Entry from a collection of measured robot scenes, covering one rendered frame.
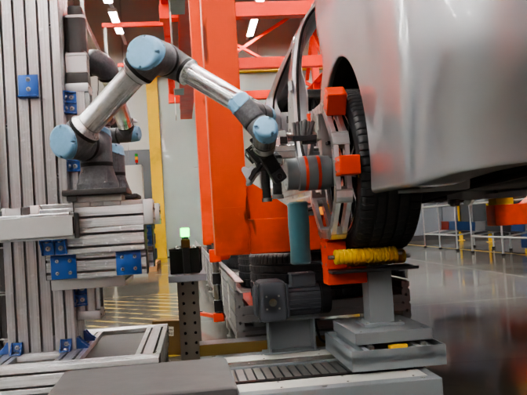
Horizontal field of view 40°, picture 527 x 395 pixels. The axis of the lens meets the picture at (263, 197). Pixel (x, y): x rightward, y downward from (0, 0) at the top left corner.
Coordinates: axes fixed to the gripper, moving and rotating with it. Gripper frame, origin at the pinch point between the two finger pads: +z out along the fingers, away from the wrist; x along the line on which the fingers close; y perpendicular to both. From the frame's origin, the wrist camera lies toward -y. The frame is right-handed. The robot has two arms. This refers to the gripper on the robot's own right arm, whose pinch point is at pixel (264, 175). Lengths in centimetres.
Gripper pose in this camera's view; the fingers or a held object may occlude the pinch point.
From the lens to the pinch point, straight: 249.6
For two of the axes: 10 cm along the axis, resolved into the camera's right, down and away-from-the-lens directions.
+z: -0.5, 3.5, 9.4
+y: -6.3, -7.4, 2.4
